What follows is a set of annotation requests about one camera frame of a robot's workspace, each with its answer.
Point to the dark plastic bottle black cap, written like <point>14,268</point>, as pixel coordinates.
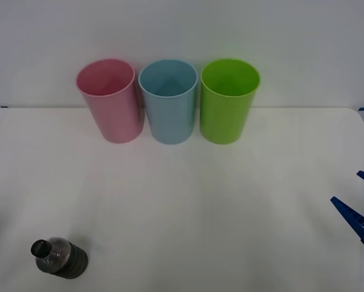
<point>64,260</point>

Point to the green plastic bin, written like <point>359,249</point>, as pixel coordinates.
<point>224,121</point>

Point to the pale blue plastic bin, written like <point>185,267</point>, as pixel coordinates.
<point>172,121</point>

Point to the pink plastic bin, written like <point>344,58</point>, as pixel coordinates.
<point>121,118</point>

